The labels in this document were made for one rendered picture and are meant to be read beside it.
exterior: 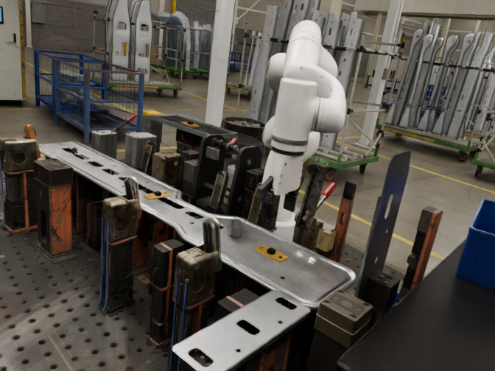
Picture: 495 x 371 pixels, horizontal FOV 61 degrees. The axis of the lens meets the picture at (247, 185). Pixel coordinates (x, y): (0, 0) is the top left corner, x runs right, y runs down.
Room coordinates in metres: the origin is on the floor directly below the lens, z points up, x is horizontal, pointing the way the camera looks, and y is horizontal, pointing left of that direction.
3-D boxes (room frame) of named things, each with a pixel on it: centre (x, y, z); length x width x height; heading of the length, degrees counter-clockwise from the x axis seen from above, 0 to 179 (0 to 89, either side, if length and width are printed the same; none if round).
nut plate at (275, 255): (0.96, -0.08, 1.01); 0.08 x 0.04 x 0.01; 51
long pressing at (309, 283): (1.26, 0.30, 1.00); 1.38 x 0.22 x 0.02; 51
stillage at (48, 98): (7.03, 3.17, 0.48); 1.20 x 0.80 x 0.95; 40
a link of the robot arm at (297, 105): (0.96, -0.09, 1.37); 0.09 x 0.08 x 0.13; 86
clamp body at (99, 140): (1.75, 0.64, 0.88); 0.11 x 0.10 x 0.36; 141
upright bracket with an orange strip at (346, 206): (1.01, -0.26, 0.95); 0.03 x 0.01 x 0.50; 51
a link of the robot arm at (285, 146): (0.96, -0.08, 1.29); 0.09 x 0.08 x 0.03; 141
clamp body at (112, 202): (1.07, 0.34, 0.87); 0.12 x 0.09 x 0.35; 141
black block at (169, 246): (0.94, 0.18, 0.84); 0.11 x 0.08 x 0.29; 141
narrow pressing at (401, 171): (0.78, -0.28, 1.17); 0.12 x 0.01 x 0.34; 141
